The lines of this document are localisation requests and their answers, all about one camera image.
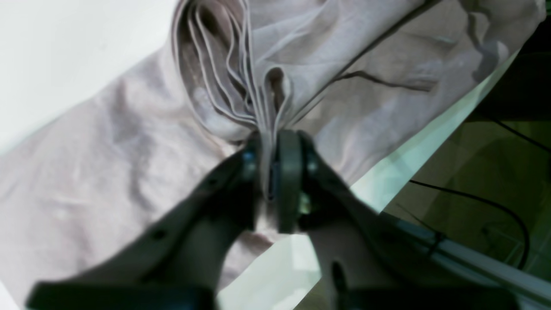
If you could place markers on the pink T-shirt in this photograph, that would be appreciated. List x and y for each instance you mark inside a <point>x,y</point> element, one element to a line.
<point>361,77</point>

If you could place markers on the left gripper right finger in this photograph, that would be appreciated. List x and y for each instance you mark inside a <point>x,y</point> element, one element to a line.
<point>368,263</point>

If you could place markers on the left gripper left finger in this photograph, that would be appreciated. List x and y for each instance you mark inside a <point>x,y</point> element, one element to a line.
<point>177,262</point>

